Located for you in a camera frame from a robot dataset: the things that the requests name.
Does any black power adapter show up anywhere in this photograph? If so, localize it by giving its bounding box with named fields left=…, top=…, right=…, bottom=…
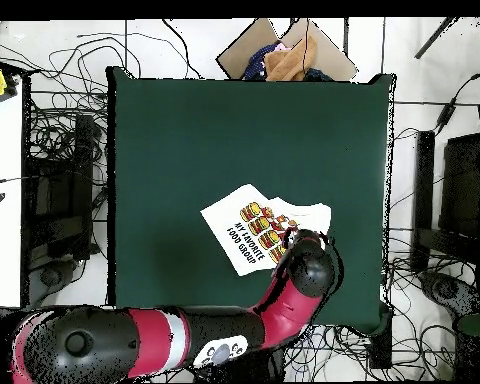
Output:
left=435, top=101, right=457, bottom=133

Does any black upright stand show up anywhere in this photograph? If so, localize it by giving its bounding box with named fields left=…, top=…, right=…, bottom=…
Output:
left=411, top=130, right=436, bottom=273

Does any open cardboard box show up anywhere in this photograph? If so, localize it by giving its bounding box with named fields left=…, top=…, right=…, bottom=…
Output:
left=215, top=17, right=360, bottom=82

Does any tan folded garment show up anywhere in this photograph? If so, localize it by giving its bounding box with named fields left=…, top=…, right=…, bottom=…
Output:
left=262, top=34, right=319, bottom=82

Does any black computer tower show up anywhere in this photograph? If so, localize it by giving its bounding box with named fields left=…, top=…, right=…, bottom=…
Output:
left=23, top=113, right=97, bottom=261

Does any grey swivel chair base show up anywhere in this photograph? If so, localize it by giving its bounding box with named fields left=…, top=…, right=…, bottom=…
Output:
left=419, top=270, right=480, bottom=317
left=27, top=259, right=79, bottom=309

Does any dark green table cloth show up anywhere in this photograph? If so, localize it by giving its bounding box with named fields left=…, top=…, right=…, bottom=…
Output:
left=106, top=65, right=397, bottom=335

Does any white desk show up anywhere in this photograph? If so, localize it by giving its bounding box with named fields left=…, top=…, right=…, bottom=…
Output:
left=0, top=75, right=25, bottom=309

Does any black thin rod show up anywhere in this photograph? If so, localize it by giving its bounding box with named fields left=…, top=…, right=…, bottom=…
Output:
left=414, top=16, right=457, bottom=60

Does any dark blue garment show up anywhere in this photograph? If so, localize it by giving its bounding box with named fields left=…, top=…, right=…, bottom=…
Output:
left=243, top=42, right=282, bottom=81

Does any white printed T-shirt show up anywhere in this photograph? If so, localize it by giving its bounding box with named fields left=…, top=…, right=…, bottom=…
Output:
left=199, top=183, right=333, bottom=278

